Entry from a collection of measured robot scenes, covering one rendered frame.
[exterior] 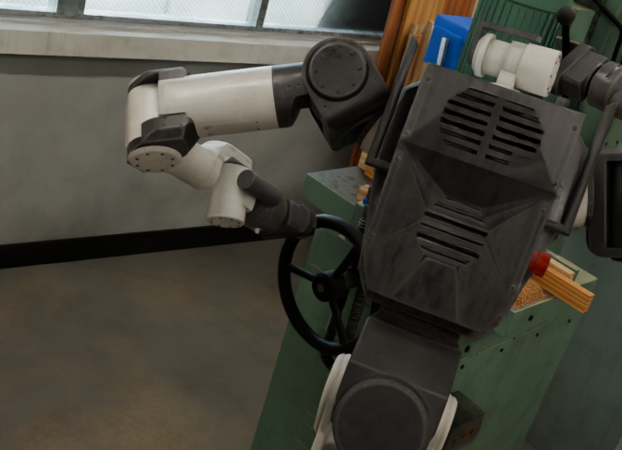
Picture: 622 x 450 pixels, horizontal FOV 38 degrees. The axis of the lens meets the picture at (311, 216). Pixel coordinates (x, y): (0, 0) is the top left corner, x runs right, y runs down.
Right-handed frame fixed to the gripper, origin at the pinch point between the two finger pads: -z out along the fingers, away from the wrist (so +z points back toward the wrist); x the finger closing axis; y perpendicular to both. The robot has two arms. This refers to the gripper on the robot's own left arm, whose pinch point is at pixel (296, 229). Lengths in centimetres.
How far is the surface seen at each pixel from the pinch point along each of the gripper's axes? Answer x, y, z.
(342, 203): -2.9, 14.1, -23.5
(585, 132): 47, 30, -38
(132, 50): -94, 83, -46
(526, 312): 37.0, -11.5, -27.5
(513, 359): 24, -14, -61
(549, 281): 40, -3, -35
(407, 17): -34, 125, -122
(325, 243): -9.7, 6.9, -29.2
